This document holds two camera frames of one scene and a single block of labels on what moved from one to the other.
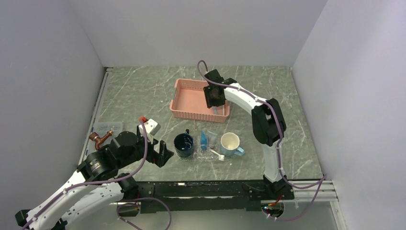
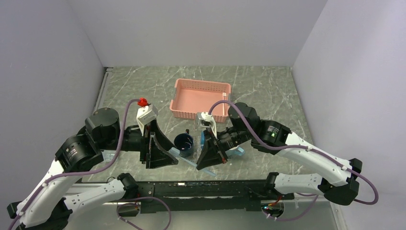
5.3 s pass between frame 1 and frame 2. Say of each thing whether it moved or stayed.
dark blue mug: stayed
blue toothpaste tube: stayed
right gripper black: moved
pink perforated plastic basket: stayed
